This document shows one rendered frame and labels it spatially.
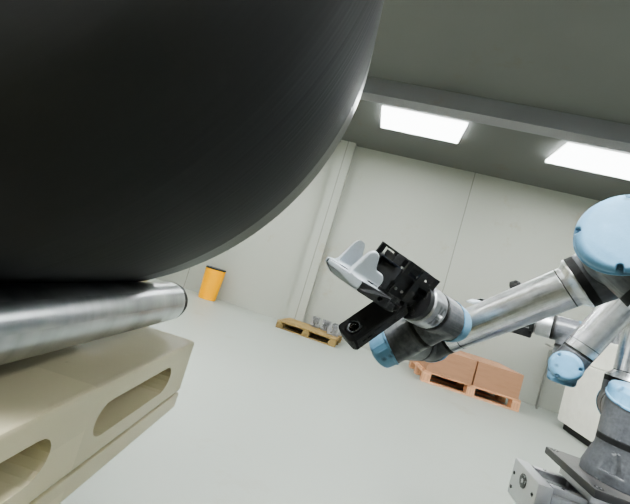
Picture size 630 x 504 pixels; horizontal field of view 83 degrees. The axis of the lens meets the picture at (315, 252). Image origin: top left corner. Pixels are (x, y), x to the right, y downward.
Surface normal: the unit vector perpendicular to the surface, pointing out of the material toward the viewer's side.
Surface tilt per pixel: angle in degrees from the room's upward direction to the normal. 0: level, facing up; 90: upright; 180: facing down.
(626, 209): 85
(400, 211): 90
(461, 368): 90
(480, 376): 90
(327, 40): 108
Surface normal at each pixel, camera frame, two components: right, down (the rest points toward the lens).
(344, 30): 0.82, 0.47
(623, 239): -0.69, -0.35
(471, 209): -0.16, -0.12
